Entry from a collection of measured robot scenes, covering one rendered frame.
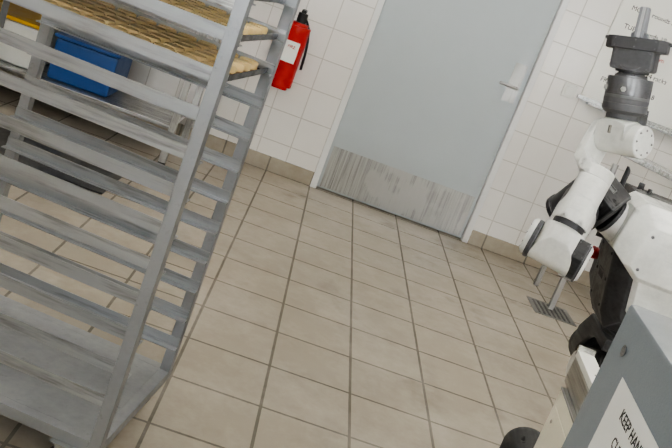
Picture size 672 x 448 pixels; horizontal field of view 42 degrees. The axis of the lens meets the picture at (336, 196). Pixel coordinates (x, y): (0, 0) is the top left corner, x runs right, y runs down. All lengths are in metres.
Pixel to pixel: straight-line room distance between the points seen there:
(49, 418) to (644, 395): 1.74
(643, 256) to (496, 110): 3.76
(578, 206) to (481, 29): 3.91
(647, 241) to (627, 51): 0.42
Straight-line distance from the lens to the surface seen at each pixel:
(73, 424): 2.23
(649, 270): 2.02
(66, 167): 2.51
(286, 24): 2.27
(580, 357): 1.53
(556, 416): 1.51
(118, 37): 1.95
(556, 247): 1.77
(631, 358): 0.72
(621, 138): 1.81
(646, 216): 2.01
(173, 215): 1.92
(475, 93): 5.65
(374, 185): 5.71
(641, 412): 0.67
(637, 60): 1.83
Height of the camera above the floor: 1.35
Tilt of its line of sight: 14 degrees down
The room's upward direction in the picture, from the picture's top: 21 degrees clockwise
